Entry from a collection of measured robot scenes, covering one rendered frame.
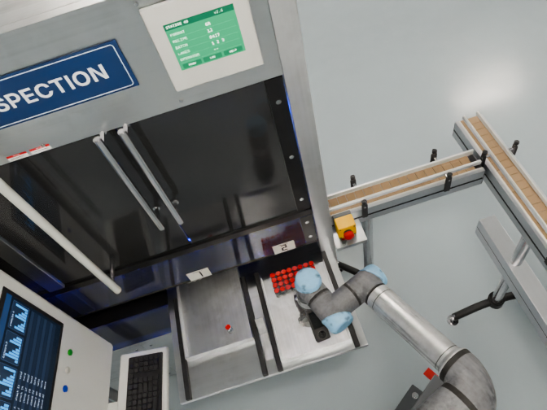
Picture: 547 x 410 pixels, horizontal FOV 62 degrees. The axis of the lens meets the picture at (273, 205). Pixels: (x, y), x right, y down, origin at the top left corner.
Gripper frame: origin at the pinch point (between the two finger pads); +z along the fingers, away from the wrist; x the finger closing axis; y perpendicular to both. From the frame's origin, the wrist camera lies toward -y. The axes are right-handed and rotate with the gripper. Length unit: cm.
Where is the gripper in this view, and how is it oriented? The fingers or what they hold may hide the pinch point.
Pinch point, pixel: (312, 325)
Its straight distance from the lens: 162.4
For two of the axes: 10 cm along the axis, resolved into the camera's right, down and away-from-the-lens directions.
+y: -3.1, -7.8, 5.4
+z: 0.9, 5.5, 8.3
